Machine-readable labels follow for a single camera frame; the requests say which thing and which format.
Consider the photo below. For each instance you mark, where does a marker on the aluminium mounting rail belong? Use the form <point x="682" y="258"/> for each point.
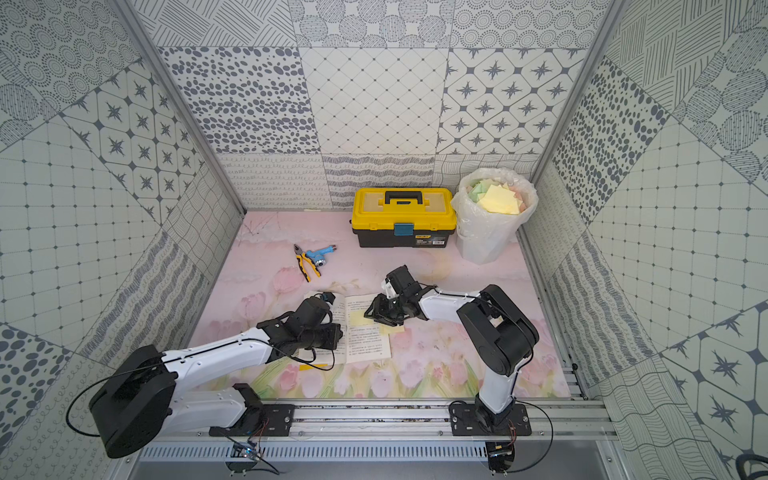
<point x="385" y="420"/>

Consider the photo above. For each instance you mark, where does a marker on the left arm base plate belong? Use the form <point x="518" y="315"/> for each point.
<point x="269" y="420"/>

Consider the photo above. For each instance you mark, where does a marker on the right black controller box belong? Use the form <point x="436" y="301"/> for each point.
<point x="500" y="457"/>

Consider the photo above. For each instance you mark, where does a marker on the discarded sticky notes pile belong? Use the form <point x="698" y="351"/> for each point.
<point x="496" y="197"/>

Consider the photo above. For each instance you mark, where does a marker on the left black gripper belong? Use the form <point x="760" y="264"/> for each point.
<point x="327" y="335"/>

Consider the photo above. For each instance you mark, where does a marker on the yellow children's book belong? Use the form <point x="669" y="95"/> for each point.
<point x="357" y="344"/>

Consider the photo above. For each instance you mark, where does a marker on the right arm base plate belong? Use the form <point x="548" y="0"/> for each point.
<point x="476" y="420"/>

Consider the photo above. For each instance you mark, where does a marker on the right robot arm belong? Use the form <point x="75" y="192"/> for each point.
<point x="501" y="333"/>

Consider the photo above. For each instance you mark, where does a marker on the left green circuit board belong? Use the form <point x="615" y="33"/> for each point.
<point x="242" y="459"/>

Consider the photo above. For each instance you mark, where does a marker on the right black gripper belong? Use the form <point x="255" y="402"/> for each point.
<point x="378" y="311"/>

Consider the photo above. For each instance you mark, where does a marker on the white bin with plastic liner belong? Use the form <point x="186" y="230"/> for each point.
<point x="482" y="236"/>

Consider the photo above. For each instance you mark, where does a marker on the blue plastic tool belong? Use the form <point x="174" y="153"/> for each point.
<point x="318" y="256"/>

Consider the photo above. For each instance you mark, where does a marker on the pale yellow sticky note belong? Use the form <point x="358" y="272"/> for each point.
<point x="388" y="330"/>
<point x="357" y="319"/>

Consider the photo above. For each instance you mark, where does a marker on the yellow handled pliers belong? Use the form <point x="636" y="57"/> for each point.
<point x="305" y="264"/>

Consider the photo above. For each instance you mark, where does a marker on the yellow black toolbox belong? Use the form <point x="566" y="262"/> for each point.
<point x="403" y="217"/>

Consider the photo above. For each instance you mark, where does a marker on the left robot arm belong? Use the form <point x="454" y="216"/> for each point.
<point x="156" y="393"/>

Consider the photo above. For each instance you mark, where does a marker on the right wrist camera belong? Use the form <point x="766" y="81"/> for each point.
<point x="391" y="290"/>

